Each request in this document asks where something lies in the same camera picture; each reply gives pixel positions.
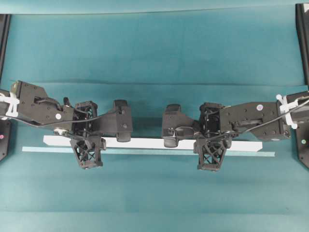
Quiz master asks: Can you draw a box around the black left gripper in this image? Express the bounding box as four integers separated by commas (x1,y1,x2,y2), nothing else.
70,101,106,169

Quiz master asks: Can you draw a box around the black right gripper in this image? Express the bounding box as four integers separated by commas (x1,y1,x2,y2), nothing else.
194,102,232,172

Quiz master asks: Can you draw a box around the white wooden board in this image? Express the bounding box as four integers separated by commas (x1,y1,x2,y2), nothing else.
43,135,263,152

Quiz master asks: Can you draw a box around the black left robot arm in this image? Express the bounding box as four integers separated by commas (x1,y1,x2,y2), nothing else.
0,81,105,169

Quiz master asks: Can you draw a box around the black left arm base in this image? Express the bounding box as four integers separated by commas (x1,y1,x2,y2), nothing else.
0,120,12,161

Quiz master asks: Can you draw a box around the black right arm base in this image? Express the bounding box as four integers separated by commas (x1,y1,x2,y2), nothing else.
295,122,309,168

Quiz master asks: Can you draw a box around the light blue tape strip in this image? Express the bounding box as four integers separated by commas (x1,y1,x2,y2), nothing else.
22,146,275,158

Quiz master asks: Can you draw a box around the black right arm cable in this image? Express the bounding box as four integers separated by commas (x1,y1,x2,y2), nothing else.
169,96,309,142

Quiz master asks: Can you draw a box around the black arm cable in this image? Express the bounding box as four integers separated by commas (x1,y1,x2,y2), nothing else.
0,96,121,141
169,96,309,142

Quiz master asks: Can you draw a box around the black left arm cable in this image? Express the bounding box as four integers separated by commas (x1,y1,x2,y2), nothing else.
0,96,121,141

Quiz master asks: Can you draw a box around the black table frame rail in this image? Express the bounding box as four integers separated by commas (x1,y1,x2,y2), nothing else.
295,3,309,86

